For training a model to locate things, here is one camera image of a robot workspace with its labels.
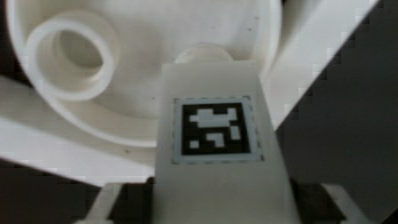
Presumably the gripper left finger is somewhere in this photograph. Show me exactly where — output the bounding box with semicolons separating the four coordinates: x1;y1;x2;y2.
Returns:
74;181;154;224

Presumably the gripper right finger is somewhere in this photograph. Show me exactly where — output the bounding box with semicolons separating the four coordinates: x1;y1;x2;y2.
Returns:
292;182;377;224

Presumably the white stool leg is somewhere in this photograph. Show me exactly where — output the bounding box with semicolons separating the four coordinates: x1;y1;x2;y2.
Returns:
154;44;301;224

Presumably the white round stool seat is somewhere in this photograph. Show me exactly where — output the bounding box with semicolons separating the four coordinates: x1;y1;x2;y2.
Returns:
6;0;283;148

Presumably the white fence front wall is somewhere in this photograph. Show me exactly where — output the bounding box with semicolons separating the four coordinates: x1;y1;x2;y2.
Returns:
0;76;155;186

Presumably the white fence wall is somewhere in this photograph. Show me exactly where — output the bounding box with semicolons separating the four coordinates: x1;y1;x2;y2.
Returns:
0;76;155;186
264;0;381;128

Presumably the white fence right wall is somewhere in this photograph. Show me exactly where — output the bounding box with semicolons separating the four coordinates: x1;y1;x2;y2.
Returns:
264;0;381;128

